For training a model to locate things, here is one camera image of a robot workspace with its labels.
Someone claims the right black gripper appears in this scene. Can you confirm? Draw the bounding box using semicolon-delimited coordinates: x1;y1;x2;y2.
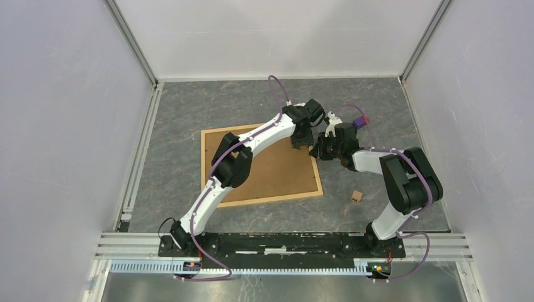
309;133;343;162

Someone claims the small brown cube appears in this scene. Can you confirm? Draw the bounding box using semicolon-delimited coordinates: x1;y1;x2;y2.
351;190;363;203

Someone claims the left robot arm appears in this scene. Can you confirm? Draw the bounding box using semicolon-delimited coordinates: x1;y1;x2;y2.
170;99;326;257

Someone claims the purple and red block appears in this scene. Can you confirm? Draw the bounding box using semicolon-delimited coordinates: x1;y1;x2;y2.
352;115;369;130

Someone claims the brown backing board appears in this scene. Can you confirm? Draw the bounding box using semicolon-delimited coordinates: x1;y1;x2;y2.
205;128;319;203

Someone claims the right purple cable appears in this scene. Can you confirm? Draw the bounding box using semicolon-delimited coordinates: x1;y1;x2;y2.
331;103;435;283

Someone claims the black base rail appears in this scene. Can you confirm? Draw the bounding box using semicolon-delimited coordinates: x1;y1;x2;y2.
158;232;406;271

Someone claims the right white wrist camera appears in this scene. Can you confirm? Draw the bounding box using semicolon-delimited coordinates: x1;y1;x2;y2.
324;111;343;137

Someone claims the purple cable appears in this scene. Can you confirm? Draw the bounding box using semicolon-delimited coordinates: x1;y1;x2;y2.
331;103;435;283
188;75;293;282

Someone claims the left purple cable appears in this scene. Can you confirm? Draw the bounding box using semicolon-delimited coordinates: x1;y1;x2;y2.
188;75;293;282

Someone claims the wooden picture frame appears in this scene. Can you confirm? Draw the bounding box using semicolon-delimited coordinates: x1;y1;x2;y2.
200;123;324;209

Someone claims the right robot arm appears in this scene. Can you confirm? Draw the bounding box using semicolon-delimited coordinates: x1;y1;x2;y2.
309;123;443;257

